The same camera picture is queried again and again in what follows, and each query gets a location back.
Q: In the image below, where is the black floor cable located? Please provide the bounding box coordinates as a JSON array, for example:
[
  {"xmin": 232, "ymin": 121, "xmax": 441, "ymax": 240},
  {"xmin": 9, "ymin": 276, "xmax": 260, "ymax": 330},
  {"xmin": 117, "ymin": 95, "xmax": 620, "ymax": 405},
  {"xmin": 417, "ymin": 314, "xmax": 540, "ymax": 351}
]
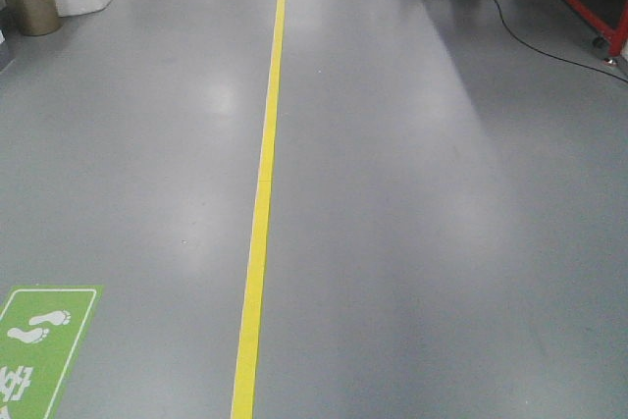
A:
[{"xmin": 434, "ymin": 0, "xmax": 628, "ymax": 85}]

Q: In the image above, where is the green footprint floor sign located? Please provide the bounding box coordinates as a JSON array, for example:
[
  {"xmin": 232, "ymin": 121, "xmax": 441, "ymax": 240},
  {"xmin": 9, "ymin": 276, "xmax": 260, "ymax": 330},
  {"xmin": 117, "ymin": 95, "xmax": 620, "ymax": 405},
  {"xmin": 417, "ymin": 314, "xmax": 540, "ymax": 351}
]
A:
[{"xmin": 1, "ymin": 285, "xmax": 103, "ymax": 419}]

